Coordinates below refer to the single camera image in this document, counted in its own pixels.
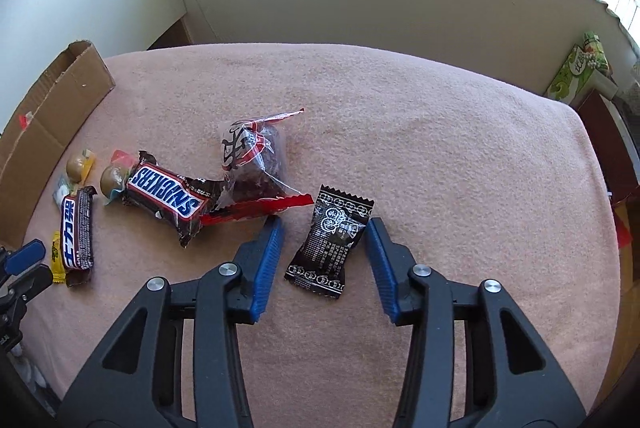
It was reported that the red envelope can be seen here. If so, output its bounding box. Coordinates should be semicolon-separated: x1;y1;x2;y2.
615;201;636;250

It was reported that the small brown chocolate bar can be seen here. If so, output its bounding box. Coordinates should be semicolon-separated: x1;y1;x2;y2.
60;185;98;286

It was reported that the pink blanket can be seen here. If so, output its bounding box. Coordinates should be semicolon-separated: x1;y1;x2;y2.
12;43;623;428

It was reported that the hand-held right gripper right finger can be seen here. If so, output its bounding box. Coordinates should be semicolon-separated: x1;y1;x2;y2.
364;217;588;428

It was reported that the large brown chocolate bar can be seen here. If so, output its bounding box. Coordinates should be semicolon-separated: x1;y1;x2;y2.
121;150;226;249

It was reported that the green paper bag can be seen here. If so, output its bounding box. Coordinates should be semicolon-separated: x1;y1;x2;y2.
544;32;617;105

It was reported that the small green white packet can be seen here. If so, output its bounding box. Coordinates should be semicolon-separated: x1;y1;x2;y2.
52;175;76;204

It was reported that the clear red date packet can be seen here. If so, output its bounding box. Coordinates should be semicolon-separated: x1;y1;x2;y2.
200;107;315;226

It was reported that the small yellow candy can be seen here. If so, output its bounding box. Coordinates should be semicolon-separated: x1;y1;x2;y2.
50;231;68;284

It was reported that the braised egg green packet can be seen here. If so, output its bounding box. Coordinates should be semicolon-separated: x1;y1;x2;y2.
100;149;138;206

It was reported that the dark red box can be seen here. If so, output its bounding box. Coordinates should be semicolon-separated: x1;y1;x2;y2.
575;89;640;201

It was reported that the black candy packet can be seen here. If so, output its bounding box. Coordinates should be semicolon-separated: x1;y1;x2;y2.
284;184;376;301

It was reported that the braised egg yellow packet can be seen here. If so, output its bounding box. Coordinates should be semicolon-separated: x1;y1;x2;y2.
66;148;97;184

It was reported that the brown cardboard box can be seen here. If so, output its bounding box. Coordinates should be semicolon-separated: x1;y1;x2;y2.
0;40;117;249

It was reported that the white fluffy cloth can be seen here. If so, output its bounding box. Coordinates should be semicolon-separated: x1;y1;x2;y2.
15;343;51;399

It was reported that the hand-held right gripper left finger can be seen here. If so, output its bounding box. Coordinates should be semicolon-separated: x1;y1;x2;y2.
57;215;287;428

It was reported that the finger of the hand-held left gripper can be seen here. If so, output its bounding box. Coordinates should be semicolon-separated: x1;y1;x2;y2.
4;239;47;275
0;263;54;309

